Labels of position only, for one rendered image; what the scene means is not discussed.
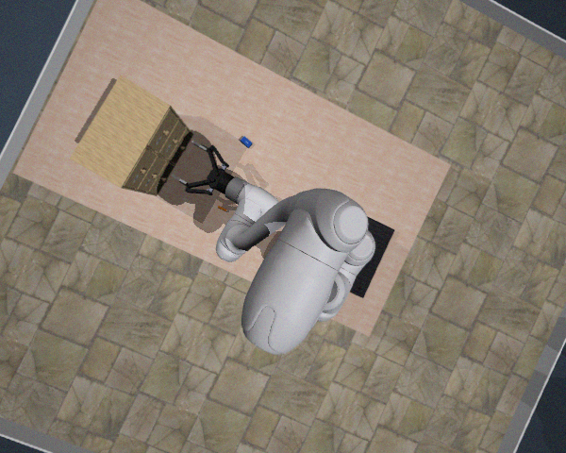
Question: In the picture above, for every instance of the tan wooden drawer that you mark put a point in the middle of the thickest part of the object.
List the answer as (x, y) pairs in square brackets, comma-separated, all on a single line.
[(161, 134), (172, 140), (166, 170), (140, 169), (180, 147), (152, 174)]

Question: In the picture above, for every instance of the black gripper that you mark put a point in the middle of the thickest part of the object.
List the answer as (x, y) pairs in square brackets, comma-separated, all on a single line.
[(217, 178)]

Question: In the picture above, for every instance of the dark brown wooden chest of drawers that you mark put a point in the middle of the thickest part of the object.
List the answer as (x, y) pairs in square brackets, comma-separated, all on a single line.
[(120, 132)]

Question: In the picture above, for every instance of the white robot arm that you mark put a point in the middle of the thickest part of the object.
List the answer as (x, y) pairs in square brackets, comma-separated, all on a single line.
[(291, 290)]

